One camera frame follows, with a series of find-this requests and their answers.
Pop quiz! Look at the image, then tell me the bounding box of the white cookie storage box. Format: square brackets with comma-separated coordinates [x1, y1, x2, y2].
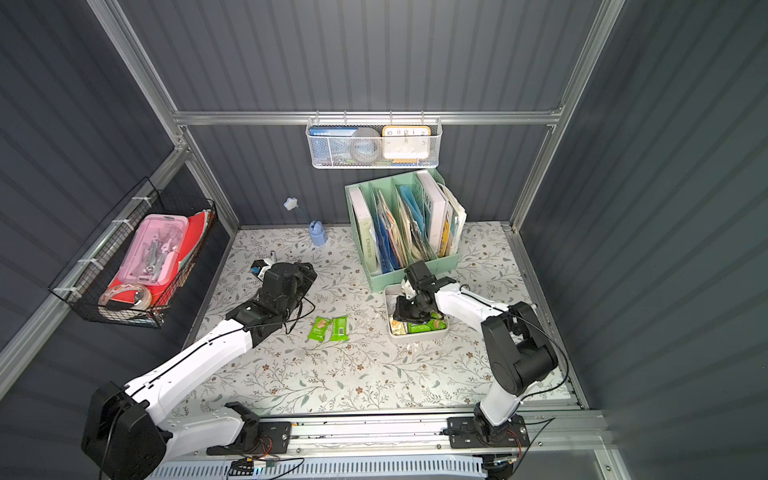
[384, 285, 449, 345]

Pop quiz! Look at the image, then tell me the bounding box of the green cookie packet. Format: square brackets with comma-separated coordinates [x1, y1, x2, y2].
[308, 317, 332, 342]
[330, 316, 349, 342]

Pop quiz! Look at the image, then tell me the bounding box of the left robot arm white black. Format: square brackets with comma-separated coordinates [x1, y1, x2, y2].
[81, 260, 317, 479]

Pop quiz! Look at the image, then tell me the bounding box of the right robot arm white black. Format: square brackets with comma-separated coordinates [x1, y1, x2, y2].
[393, 261, 559, 445]

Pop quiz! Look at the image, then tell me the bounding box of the green file organizer box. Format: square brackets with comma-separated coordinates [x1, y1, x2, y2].
[345, 169, 466, 292]

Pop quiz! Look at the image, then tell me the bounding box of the pink plastic tool box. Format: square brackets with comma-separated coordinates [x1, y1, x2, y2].
[117, 214, 189, 286]

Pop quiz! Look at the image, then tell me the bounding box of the blue box in basket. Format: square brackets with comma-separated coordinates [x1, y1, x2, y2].
[307, 126, 358, 168]

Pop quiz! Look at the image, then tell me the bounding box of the white book left slot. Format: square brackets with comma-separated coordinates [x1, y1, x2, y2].
[349, 187, 380, 274]

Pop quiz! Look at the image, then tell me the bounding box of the white book slot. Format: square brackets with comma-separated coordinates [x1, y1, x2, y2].
[349, 187, 380, 274]
[416, 170, 448, 258]

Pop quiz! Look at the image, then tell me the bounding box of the white book right slot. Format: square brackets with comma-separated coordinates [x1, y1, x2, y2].
[416, 170, 448, 258]

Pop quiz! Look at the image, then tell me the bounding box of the red cloth bag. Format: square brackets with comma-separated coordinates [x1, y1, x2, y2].
[101, 209, 215, 311]

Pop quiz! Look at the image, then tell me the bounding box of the grey tape roll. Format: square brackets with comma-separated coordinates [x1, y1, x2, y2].
[349, 127, 381, 165]

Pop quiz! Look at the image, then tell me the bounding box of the yellow white alarm clock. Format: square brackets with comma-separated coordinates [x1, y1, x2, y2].
[381, 125, 432, 162]

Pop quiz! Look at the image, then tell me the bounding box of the clear tape roll in basket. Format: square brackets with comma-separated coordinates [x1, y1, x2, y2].
[98, 284, 153, 310]

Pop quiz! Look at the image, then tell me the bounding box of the black wire side basket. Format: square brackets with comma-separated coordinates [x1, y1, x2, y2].
[49, 179, 218, 329]

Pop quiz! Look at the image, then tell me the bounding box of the white wire wall basket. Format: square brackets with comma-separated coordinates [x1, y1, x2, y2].
[305, 116, 443, 170]

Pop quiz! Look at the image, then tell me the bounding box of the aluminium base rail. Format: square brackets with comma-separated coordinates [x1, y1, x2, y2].
[119, 410, 613, 480]

